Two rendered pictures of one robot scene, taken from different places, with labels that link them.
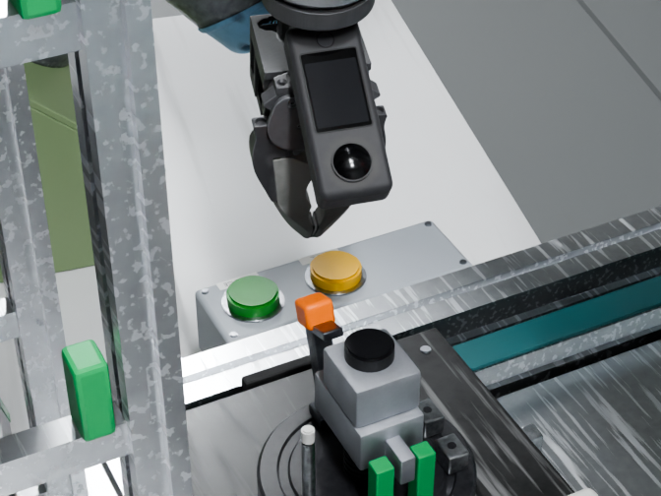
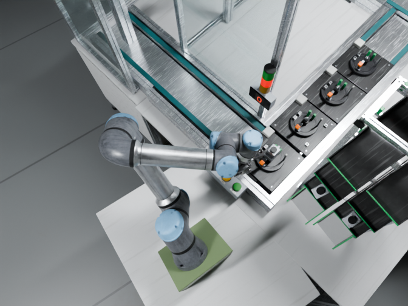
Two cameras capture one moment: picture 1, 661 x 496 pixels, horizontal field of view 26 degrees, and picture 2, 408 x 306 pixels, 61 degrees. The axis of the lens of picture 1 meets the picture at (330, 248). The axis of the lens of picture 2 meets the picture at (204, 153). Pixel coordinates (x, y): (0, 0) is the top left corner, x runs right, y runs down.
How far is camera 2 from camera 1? 147 cm
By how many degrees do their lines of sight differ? 59
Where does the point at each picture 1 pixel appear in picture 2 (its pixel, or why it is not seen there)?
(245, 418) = (263, 177)
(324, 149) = (260, 154)
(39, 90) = (211, 235)
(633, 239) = (201, 137)
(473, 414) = not seen: hidden behind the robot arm
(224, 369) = (251, 186)
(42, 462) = not seen: hidden behind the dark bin
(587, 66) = not seen: outside the picture
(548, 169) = (9, 223)
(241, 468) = (272, 174)
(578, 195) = (20, 213)
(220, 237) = (198, 214)
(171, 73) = (144, 247)
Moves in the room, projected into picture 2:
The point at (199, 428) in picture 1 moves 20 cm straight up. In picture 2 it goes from (268, 183) to (274, 170)
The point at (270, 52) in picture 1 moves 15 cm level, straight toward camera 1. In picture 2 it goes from (243, 167) to (276, 155)
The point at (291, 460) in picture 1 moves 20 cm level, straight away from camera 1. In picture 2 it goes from (272, 166) to (234, 181)
